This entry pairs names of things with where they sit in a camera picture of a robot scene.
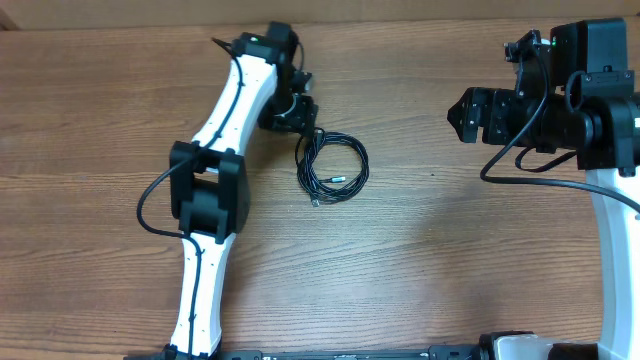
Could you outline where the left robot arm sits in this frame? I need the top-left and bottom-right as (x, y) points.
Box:
(165, 22), (318, 359)

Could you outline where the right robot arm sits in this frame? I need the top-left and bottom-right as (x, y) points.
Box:
(429, 18), (639, 359)

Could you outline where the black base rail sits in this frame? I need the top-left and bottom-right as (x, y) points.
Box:
(124, 345), (488, 360)

